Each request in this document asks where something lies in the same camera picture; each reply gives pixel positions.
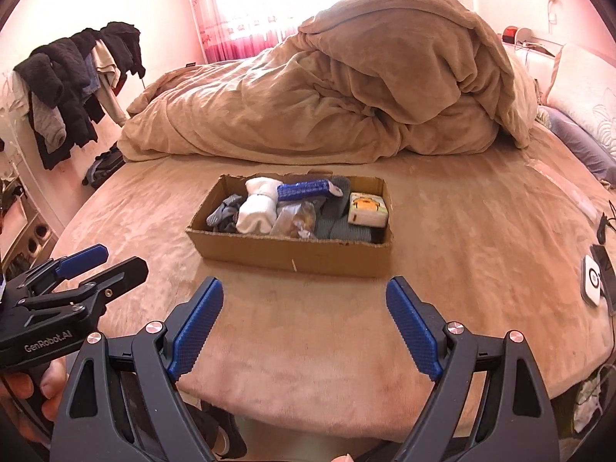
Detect grey dotted glove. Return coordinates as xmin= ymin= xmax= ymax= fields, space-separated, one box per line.
xmin=206 ymin=194 xmax=245 ymax=234

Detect white sock roll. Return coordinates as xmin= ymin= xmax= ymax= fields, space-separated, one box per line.
xmin=236 ymin=176 xmax=282 ymax=235

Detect clear plastic snack bag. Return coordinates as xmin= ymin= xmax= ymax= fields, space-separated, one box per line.
xmin=270 ymin=200 xmax=316 ymax=240

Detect capybara tissue pack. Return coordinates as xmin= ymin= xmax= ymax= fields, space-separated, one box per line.
xmin=348 ymin=192 xmax=388 ymax=228

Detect blue plastic packet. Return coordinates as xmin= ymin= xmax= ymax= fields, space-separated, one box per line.
xmin=277 ymin=178 xmax=343 ymax=201

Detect left hand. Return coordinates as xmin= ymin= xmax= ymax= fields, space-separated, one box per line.
xmin=0 ymin=355 xmax=69 ymax=444

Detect black bag on floor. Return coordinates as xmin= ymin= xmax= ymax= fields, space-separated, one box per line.
xmin=82 ymin=143 xmax=125 ymax=189

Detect white charger device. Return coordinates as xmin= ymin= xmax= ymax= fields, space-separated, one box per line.
xmin=581 ymin=254 xmax=601 ymax=306

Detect pink fleece bed sheet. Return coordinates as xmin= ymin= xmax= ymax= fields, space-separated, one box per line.
xmin=54 ymin=126 xmax=615 ymax=441

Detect hanging dark clothes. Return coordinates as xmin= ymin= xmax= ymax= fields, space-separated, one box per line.
xmin=13 ymin=22 xmax=145 ymax=170

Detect cardboard box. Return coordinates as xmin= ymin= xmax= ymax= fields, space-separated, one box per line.
xmin=186 ymin=174 xmax=393 ymax=278

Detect grey knit gloves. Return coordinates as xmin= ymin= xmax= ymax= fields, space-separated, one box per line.
xmin=314 ymin=175 xmax=373 ymax=243

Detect purple grey pillow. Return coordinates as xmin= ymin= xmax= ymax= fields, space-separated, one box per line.
xmin=538 ymin=106 xmax=615 ymax=188

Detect pink curtain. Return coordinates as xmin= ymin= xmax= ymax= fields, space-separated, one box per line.
xmin=189 ymin=0 xmax=296 ymax=63

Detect white embroidered pillow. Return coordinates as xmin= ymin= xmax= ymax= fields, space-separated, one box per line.
xmin=545 ymin=44 xmax=616 ymax=157

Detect brown plush duvet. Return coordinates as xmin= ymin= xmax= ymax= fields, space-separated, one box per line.
xmin=118 ymin=0 xmax=538 ymax=165

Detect black cables on bed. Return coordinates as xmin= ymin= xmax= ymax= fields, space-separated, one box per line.
xmin=589 ymin=198 xmax=616 ymax=318

